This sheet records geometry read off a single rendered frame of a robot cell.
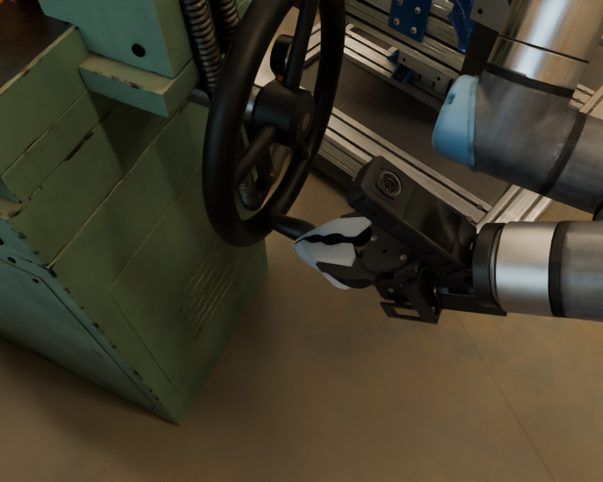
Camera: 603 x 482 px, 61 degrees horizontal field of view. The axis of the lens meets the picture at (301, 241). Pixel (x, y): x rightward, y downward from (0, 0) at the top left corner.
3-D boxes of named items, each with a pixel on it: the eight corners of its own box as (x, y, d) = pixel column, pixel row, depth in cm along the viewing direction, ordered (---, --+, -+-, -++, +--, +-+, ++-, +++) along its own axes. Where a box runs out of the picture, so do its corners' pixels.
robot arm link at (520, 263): (542, 278, 36) (562, 194, 40) (477, 273, 39) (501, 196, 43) (558, 336, 41) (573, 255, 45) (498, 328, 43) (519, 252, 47)
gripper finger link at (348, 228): (314, 272, 58) (387, 277, 52) (289, 237, 54) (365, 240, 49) (324, 250, 59) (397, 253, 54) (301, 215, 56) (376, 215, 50)
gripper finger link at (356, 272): (316, 284, 50) (397, 293, 45) (308, 274, 49) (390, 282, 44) (334, 247, 52) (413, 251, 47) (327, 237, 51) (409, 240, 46)
